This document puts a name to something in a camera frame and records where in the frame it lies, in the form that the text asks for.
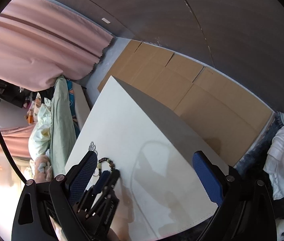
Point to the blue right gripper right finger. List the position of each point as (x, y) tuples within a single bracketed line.
[(205, 172)]

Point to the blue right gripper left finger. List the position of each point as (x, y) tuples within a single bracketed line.
[(81, 175)]

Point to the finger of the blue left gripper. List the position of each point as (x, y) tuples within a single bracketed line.
[(113, 178), (98, 187)]

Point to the peach fleece blanket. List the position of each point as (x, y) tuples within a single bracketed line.
[(41, 169)]

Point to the green bed sheet mattress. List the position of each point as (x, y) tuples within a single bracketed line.
[(63, 136)]

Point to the blue denim fabric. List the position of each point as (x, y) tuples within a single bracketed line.
[(254, 160)]

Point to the pale green pillow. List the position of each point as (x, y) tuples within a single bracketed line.
[(40, 137)]

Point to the flattened brown cardboard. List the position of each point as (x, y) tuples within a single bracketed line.
[(228, 117)]

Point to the lower pink curtain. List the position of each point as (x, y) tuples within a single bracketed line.
[(16, 140)]

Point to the pink curtain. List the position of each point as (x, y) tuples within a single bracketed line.
[(16, 140), (40, 41)]

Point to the dark hanging clothes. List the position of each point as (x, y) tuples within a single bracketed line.
[(13, 94)]

